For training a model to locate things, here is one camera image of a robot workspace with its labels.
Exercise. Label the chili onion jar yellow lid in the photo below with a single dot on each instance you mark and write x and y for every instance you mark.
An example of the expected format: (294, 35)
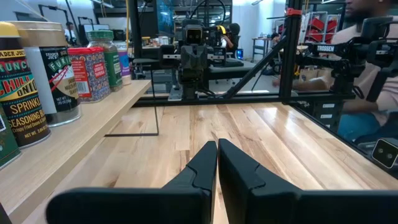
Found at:
(21, 93)

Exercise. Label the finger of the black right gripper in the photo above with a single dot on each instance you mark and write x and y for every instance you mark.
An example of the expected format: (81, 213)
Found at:
(200, 63)
(186, 63)

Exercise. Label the garlic powder jar purple label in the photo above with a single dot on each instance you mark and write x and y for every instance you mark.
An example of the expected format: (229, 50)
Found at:
(125, 65)

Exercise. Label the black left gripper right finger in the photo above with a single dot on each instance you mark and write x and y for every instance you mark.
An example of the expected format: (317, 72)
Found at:
(295, 208)

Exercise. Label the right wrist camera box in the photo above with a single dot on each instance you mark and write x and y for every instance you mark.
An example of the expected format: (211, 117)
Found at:
(193, 35)

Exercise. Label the red storage bin rack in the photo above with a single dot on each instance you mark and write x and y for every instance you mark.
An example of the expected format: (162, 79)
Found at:
(320, 28)

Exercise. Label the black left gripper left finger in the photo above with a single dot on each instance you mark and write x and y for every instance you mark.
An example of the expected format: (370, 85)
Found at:
(140, 208)

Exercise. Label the grey depth camera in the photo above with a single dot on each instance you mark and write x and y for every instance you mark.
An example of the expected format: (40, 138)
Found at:
(385, 153)

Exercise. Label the oregano jar green lid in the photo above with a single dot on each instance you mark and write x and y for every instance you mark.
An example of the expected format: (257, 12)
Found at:
(102, 39)

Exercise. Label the person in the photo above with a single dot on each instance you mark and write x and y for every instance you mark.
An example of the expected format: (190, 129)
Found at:
(231, 40)
(388, 96)
(69, 32)

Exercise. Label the furikake seasoning jar tan lid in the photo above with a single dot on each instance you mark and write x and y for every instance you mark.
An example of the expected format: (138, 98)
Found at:
(62, 77)

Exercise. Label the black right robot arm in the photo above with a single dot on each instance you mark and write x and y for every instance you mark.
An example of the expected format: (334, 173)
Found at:
(192, 88)

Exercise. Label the cardboard box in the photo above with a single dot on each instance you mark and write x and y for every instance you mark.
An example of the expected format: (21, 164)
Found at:
(314, 77)

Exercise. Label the dark green spice tin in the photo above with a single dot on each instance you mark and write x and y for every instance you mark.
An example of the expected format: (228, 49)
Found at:
(6, 140)

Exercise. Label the wooden shelf with black frame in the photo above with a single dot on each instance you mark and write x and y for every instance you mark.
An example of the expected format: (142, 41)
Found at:
(77, 133)

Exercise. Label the smoked paprika tin red lid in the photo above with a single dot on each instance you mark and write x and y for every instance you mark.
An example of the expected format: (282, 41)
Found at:
(90, 74)

